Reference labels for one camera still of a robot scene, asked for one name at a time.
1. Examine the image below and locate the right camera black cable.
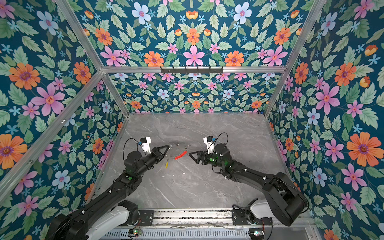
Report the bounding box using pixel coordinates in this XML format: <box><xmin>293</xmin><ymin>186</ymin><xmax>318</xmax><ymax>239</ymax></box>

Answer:
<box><xmin>209</xmin><ymin>132</ymin><xmax>229</xmax><ymax>151</ymax></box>

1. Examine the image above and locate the left small circuit board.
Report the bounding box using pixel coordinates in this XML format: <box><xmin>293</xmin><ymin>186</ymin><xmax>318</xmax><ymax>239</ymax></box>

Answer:
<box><xmin>128</xmin><ymin>229</ymin><xmax>143</xmax><ymax>238</ymax></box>

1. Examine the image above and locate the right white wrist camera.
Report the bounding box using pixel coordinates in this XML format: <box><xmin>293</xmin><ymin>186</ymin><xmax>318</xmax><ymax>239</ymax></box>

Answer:
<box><xmin>203</xmin><ymin>136</ymin><xmax>216</xmax><ymax>154</ymax></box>

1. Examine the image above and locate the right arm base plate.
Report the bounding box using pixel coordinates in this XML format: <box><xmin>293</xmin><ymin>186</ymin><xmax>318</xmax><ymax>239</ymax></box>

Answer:
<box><xmin>232</xmin><ymin>209</ymin><xmax>273</xmax><ymax>227</ymax></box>

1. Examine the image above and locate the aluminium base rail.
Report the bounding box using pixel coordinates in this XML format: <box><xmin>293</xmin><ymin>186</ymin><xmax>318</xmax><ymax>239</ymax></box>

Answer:
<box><xmin>103</xmin><ymin>208</ymin><xmax>322</xmax><ymax>240</ymax></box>

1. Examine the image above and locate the camera black cable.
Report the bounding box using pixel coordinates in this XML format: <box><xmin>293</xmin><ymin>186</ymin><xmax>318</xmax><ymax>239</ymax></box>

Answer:
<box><xmin>122</xmin><ymin>137</ymin><xmax>145</xmax><ymax>161</ymax></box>
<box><xmin>209</xmin><ymin>132</ymin><xmax>229</xmax><ymax>151</ymax></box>

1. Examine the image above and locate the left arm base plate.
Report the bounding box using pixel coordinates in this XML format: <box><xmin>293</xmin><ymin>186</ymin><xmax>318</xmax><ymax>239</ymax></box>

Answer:
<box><xmin>133</xmin><ymin>210</ymin><xmax>155</xmax><ymax>227</ymax></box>

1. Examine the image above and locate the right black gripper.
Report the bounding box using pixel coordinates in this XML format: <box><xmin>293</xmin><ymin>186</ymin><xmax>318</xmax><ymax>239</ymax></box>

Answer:
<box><xmin>189</xmin><ymin>150</ymin><xmax>225</xmax><ymax>170</ymax></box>

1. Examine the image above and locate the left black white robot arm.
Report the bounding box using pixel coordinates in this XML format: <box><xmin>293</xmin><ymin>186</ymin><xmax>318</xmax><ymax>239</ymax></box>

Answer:
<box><xmin>46</xmin><ymin>145</ymin><xmax>170</xmax><ymax>240</ymax></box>

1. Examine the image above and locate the left camera black cable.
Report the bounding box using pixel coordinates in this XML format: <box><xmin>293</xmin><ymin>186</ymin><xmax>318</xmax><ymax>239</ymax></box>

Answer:
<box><xmin>122</xmin><ymin>137</ymin><xmax>145</xmax><ymax>161</ymax></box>

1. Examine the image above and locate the small circuit board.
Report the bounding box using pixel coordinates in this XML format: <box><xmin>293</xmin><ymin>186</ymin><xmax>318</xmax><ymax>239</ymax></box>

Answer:
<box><xmin>249</xmin><ymin>229</ymin><xmax>265</xmax><ymax>240</ymax></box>
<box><xmin>128</xmin><ymin>229</ymin><xmax>143</xmax><ymax>238</ymax></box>

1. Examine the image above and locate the right small circuit board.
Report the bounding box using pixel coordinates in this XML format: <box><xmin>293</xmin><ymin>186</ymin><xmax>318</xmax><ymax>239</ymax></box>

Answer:
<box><xmin>249</xmin><ymin>229</ymin><xmax>265</xmax><ymax>240</ymax></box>

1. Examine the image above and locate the black hook rail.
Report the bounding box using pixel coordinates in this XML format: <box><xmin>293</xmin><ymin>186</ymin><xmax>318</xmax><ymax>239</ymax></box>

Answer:
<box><xmin>160</xmin><ymin>67</ymin><xmax>224</xmax><ymax>74</ymax></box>

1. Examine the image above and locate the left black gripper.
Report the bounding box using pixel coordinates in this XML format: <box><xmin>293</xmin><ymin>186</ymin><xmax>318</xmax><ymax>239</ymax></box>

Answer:
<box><xmin>135</xmin><ymin>143</ymin><xmax>169</xmax><ymax>178</ymax></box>

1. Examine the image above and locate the metal keyring with red handle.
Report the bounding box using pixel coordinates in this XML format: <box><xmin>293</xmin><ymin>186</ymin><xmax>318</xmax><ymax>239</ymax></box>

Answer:
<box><xmin>170</xmin><ymin>145</ymin><xmax>190</xmax><ymax>160</ymax></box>

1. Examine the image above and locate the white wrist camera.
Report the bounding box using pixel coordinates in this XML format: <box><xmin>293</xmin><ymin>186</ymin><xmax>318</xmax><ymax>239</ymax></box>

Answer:
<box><xmin>203</xmin><ymin>136</ymin><xmax>216</xmax><ymax>154</ymax></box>
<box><xmin>140</xmin><ymin>137</ymin><xmax>152</xmax><ymax>154</ymax></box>

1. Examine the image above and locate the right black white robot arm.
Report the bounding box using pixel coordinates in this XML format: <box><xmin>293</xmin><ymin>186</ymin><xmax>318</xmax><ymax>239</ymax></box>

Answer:
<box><xmin>189</xmin><ymin>144</ymin><xmax>309</xmax><ymax>227</ymax></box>

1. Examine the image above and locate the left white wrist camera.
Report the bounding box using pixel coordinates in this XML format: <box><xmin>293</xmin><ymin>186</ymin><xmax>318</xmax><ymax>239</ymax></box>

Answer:
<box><xmin>140</xmin><ymin>137</ymin><xmax>152</xmax><ymax>154</ymax></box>

